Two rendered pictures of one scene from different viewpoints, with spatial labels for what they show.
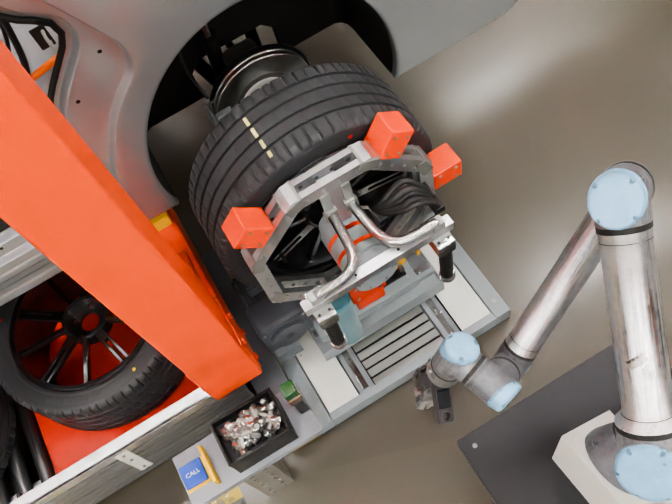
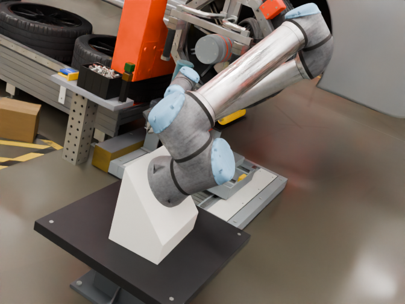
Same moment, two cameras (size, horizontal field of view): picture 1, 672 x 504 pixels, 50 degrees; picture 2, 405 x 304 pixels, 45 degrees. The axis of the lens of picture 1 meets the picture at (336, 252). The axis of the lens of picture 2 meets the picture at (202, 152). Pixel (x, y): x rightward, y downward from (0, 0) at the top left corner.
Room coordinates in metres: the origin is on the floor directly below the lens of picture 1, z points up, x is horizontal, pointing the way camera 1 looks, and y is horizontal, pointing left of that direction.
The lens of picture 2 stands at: (-1.02, -1.40, 1.36)
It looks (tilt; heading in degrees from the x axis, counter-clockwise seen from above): 24 degrees down; 33
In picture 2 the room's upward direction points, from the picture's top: 17 degrees clockwise
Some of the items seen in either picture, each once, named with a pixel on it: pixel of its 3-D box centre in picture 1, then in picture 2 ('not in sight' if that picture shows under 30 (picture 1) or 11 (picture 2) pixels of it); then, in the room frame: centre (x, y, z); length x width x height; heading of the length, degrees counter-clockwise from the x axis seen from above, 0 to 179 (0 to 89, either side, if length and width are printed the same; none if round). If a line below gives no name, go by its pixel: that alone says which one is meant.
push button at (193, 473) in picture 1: (194, 474); (69, 72); (0.62, 0.62, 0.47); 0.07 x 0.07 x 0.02; 11
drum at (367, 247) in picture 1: (357, 246); (216, 48); (0.92, -0.06, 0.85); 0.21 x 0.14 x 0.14; 11
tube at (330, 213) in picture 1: (321, 248); (204, 5); (0.85, 0.03, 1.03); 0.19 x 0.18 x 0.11; 11
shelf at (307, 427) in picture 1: (247, 445); (91, 90); (0.65, 0.45, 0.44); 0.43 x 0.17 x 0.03; 101
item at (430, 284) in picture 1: (359, 283); (204, 165); (1.16, -0.04, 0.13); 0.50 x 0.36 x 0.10; 101
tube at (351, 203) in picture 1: (391, 206); (241, 19); (0.89, -0.16, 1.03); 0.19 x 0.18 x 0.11; 11
